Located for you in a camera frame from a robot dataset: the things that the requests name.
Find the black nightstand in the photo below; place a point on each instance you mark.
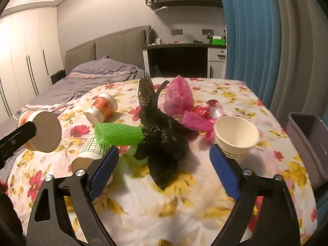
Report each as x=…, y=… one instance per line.
x=57, y=77

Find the black plastic bag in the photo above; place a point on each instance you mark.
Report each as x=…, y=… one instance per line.
x=164, y=138

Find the white drawer cabinet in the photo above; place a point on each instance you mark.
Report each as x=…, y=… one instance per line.
x=216, y=64

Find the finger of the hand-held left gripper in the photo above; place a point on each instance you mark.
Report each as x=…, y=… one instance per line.
x=18, y=138

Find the red and white wrapper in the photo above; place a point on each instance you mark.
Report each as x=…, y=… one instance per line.
x=205, y=109

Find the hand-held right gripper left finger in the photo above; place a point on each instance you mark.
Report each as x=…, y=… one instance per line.
x=105, y=171

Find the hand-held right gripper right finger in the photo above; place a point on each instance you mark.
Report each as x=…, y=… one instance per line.
x=225, y=171

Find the white grid paper cup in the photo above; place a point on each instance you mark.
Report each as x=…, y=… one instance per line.
x=87, y=155

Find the dark top desk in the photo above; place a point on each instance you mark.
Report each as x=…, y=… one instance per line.
x=176, y=46

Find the blue curtain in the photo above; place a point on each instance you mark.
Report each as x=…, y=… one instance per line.
x=246, y=30

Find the orange print paper cup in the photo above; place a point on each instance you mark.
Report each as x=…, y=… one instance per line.
x=105, y=105
x=46, y=130

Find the green box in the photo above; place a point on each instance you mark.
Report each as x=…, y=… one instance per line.
x=217, y=41

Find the white wardrobe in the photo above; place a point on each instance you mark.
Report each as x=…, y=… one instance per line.
x=25, y=43

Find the grey curtain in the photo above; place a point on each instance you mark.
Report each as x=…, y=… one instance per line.
x=302, y=43

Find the pink plastic bag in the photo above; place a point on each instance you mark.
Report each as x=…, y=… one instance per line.
x=197, y=124
x=178, y=97

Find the green bubble wrap roll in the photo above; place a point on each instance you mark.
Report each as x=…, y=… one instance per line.
x=117, y=134

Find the grey striped bedding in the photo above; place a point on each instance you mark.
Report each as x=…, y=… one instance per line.
x=97, y=69

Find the floral tablecloth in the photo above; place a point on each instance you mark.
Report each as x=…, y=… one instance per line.
x=158, y=210

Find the grey plastic bin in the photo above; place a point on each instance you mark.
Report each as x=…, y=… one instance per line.
x=307, y=146

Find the wall outlet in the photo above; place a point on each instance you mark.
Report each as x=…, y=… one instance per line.
x=205, y=31
x=176, y=31

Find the white striped paper cup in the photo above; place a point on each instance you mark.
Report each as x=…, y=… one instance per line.
x=235, y=133

